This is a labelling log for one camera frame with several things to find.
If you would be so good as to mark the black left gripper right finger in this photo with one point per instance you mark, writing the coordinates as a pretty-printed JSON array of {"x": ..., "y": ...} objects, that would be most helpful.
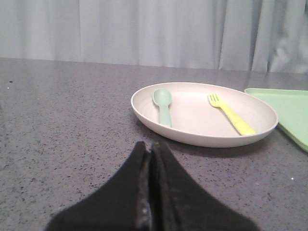
[{"x": 179, "y": 203}]

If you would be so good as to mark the light green rectangular tray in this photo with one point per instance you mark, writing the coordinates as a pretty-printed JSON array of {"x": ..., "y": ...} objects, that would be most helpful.
[{"x": 291, "y": 107}]

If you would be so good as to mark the white pleated curtain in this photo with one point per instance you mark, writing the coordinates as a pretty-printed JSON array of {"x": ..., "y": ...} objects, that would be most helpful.
[{"x": 248, "y": 35}]

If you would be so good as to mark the sage green plastic spoon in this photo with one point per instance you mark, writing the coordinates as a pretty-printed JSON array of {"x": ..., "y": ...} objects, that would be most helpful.
[{"x": 162, "y": 98}]

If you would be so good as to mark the yellow plastic fork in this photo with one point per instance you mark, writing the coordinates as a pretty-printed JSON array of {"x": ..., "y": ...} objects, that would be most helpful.
[{"x": 238, "y": 123}]

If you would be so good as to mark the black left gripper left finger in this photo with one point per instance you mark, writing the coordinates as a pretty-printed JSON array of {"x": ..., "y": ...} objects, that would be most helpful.
[{"x": 121, "y": 204}]

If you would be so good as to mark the beige round plate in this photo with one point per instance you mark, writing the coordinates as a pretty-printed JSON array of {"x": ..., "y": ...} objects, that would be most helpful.
[{"x": 194, "y": 121}]

